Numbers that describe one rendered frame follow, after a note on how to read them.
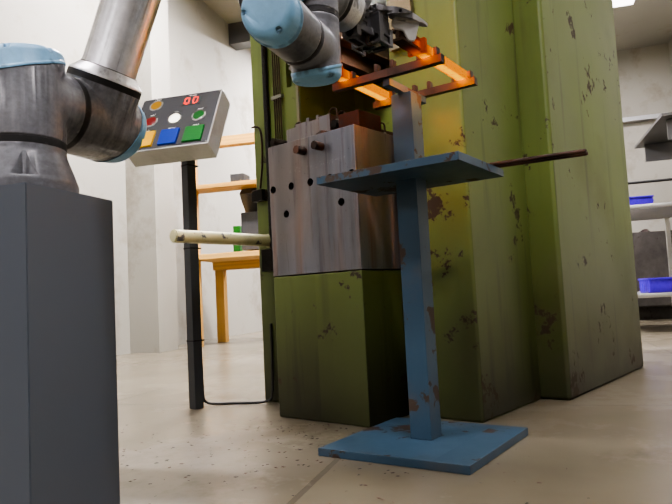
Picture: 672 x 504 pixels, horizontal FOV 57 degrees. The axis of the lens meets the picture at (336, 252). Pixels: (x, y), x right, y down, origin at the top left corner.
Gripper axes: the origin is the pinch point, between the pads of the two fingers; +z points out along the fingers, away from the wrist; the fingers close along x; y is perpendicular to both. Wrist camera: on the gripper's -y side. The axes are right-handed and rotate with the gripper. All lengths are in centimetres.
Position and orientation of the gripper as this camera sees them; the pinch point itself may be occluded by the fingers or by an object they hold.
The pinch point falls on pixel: (397, 32)
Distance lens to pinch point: 146.5
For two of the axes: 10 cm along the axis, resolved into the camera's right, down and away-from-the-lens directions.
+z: 5.7, 0.3, 8.2
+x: 8.2, -0.8, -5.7
